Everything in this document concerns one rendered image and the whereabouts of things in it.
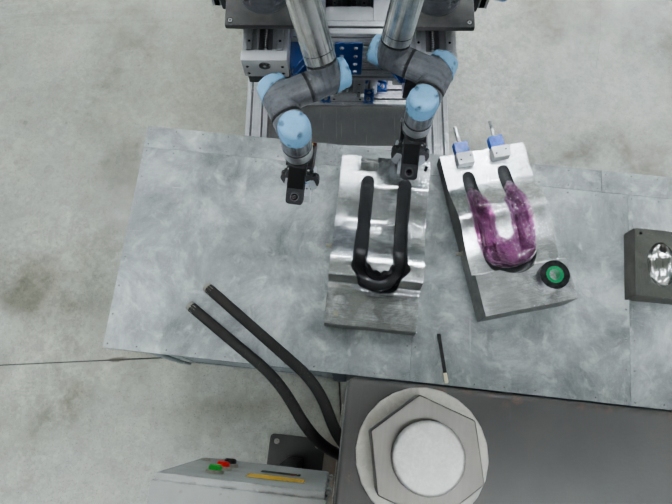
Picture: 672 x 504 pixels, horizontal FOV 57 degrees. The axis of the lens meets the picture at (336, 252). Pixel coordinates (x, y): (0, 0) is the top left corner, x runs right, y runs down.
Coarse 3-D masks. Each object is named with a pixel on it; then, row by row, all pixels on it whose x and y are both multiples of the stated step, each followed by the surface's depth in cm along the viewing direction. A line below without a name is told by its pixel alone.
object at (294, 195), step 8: (296, 168) 155; (304, 168) 155; (288, 176) 156; (296, 176) 156; (304, 176) 156; (288, 184) 157; (296, 184) 156; (304, 184) 156; (288, 192) 157; (296, 192) 157; (304, 192) 159; (288, 200) 158; (296, 200) 157
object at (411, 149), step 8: (408, 144) 162; (416, 144) 161; (408, 152) 162; (416, 152) 162; (408, 160) 163; (416, 160) 163; (408, 168) 163; (416, 168) 163; (400, 176) 164; (408, 176) 164; (416, 176) 164
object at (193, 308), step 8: (192, 304) 176; (192, 312) 175; (200, 312) 175; (200, 320) 174; (208, 320) 173; (216, 328) 172; (224, 328) 173; (224, 336) 171; (232, 336) 171; (232, 344) 170; (240, 344) 170; (240, 352) 169; (248, 352) 168; (248, 360) 168; (256, 360) 167
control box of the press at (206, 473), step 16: (272, 448) 244; (288, 448) 243; (304, 448) 243; (192, 464) 122; (208, 464) 126; (224, 464) 119; (240, 464) 134; (256, 464) 138; (272, 464) 242; (288, 464) 206; (304, 464) 242; (320, 464) 242; (160, 480) 103; (176, 480) 104; (192, 480) 104; (208, 480) 104; (224, 480) 104; (240, 480) 105; (256, 480) 108; (272, 480) 111; (288, 480) 113; (304, 480) 116; (320, 480) 120; (160, 496) 103; (176, 496) 103; (192, 496) 102; (208, 496) 102; (224, 496) 102; (240, 496) 102; (256, 496) 102; (272, 496) 102; (288, 496) 102; (304, 496) 103; (320, 496) 103
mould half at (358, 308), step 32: (352, 160) 181; (384, 160) 180; (352, 192) 178; (384, 192) 178; (416, 192) 178; (352, 224) 176; (384, 224) 176; (416, 224) 176; (352, 256) 168; (384, 256) 169; (416, 256) 169; (352, 288) 174; (416, 288) 171; (352, 320) 171; (384, 320) 171; (416, 320) 171
